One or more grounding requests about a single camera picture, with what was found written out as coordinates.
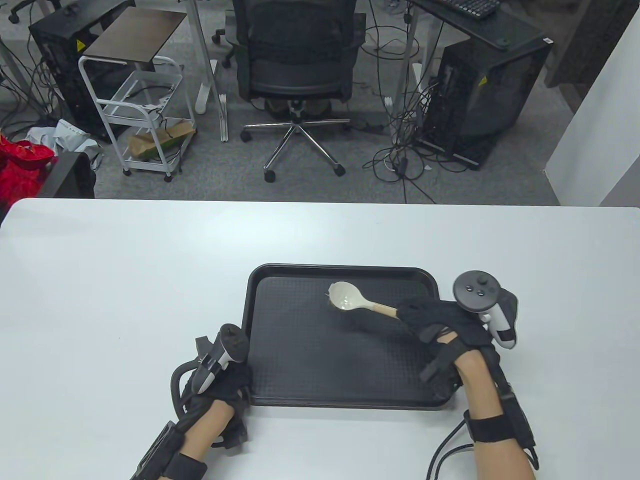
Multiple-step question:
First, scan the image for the black chair back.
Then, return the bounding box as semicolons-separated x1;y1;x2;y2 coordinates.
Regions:
39;151;97;200

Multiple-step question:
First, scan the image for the black chair wheel base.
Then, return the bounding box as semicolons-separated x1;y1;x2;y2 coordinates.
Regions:
7;0;63;24
212;27;236;69

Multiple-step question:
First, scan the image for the black mesh office chair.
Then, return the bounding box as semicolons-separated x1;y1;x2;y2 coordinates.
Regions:
224;0;368;183

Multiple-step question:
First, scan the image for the person's right forearm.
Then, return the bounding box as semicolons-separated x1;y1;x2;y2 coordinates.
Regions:
454;351;536;480

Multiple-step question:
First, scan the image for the person's left hand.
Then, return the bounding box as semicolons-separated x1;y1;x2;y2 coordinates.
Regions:
178;362;254;436

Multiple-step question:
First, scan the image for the black white handheld controller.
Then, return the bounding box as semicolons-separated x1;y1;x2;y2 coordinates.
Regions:
171;324;251;416
452;270;519;350

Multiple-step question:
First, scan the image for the white rolling wire cart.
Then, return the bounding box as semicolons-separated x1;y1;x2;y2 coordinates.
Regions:
78;55;197;183

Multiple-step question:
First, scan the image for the white pot brush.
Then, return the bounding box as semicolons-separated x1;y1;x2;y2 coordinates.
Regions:
327;281;401;320

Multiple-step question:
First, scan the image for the black computer tower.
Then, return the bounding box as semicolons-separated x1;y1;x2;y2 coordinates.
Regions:
415;34;554;171
28;0;137;143

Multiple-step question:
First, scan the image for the black wrist sensor pack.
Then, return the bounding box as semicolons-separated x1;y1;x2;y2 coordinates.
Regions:
464;382;542;472
132;422;208;480

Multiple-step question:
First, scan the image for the red bag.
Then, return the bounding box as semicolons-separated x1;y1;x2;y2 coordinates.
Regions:
0;134;58;203

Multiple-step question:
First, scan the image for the black plastic tray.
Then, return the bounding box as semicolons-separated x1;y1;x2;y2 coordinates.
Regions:
241;264;455;411

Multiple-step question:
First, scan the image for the black desk top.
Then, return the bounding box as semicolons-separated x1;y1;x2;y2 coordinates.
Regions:
407;0;548;51

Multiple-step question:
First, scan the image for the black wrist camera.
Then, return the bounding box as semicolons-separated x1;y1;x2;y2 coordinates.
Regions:
207;404;250;451
419;347;463;397

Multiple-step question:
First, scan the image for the white desk leg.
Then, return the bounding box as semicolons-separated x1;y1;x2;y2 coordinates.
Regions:
385;0;424;118
182;0;231;143

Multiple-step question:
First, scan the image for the black keyboard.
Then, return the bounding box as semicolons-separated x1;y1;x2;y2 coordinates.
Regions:
430;0;501;22

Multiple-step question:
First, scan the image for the grey plastic bag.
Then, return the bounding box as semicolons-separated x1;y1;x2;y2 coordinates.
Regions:
25;119;104;168

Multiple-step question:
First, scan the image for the person's left forearm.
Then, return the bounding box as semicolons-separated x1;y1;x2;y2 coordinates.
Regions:
161;401;236;480

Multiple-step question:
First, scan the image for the tangle of black cables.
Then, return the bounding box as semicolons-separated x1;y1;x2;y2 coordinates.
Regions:
0;35;68;141
362;75;481;203

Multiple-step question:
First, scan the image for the brown board table top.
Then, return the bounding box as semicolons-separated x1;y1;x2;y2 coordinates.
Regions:
83;7;188;65

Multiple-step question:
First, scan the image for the brown paper bag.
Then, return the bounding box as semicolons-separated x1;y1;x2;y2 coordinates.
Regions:
129;121;196;162

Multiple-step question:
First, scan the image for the black glove cable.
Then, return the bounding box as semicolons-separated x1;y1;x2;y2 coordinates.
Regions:
425;419;475;480

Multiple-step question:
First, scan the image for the person's right hand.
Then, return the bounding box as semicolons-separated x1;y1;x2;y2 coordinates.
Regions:
397;297;503;386

